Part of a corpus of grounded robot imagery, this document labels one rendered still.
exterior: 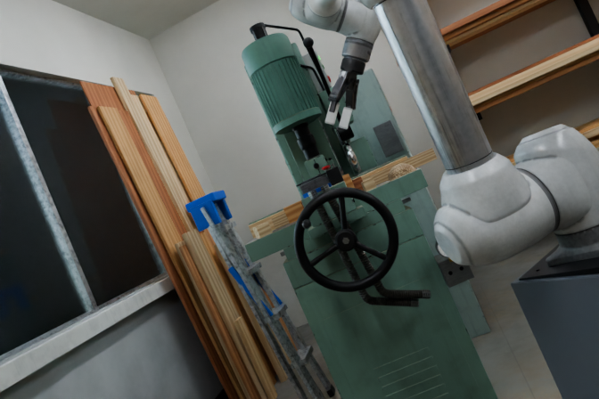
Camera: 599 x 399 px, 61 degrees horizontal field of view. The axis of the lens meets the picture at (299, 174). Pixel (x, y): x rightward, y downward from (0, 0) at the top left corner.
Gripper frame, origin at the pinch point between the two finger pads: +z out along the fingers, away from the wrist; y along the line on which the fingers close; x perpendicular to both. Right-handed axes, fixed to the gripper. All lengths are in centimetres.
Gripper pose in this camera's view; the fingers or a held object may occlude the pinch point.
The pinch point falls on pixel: (337, 122)
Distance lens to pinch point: 164.2
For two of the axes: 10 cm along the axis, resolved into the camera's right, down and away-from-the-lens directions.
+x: -8.9, -2.7, 3.7
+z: -2.6, 9.6, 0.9
